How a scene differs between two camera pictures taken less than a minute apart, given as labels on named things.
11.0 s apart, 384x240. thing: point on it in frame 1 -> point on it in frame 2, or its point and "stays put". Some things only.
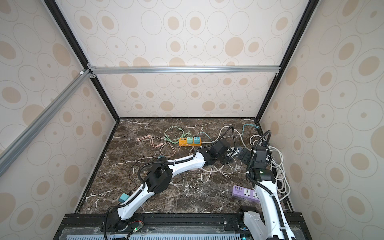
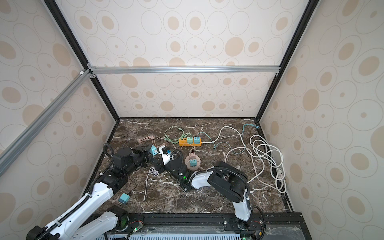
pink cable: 161,145 -> 152,138
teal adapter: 123,198 stays put
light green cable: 182,135 stays put
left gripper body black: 223,160 -> 142,156
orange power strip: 190,141 stays put
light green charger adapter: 189,140 stays put
